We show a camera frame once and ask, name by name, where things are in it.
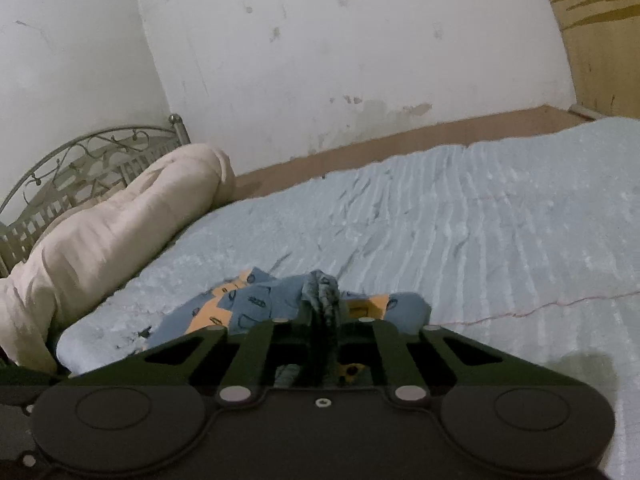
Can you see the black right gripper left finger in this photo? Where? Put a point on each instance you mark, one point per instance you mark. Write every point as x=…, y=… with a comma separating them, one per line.
x=274, y=354

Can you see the brown mattress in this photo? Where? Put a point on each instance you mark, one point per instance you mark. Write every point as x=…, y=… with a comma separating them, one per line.
x=519, y=124

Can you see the wooden wardrobe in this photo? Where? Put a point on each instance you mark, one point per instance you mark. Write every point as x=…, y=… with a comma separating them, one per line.
x=601, y=39

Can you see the metal bed headboard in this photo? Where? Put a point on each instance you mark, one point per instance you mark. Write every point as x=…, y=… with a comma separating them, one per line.
x=81, y=169

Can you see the blue pants with orange cars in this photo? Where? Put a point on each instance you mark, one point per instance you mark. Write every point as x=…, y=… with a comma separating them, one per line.
x=327, y=353

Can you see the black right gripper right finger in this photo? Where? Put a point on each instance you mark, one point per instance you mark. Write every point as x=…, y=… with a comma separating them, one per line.
x=376, y=355

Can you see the light blue bed blanket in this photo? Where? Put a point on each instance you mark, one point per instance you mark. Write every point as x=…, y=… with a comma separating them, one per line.
x=530, y=245

